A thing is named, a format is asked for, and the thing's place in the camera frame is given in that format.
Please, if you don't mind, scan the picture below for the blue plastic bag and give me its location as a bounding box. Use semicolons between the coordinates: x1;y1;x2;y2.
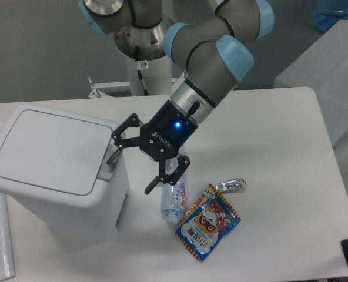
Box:
313;1;348;33

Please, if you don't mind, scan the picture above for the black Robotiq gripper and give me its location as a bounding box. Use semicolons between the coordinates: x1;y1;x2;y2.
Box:
106;100;198;194

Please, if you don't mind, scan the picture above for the white push-lid trash can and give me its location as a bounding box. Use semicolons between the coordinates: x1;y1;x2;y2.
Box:
0;103;129;240

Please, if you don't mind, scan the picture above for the black cable on pedestal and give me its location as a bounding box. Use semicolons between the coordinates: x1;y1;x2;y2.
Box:
134;45;150;96

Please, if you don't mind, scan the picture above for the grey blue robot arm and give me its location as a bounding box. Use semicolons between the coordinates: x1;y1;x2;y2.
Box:
78;1;275;193

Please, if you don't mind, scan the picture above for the crumpled silver foil wrapper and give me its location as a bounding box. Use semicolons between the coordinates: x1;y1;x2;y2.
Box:
216;177;247;193

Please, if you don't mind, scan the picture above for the white pedestal base frame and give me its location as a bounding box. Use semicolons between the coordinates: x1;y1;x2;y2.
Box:
87;69;239;99

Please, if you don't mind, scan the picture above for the clear plastic water bottle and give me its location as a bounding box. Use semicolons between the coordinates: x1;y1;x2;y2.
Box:
161;173;186;229

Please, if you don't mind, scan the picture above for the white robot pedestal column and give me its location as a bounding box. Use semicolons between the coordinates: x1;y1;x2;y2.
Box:
113;16;180;96

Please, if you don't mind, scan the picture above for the blue snack bag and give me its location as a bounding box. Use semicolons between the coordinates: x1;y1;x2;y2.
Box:
175;184;240;262

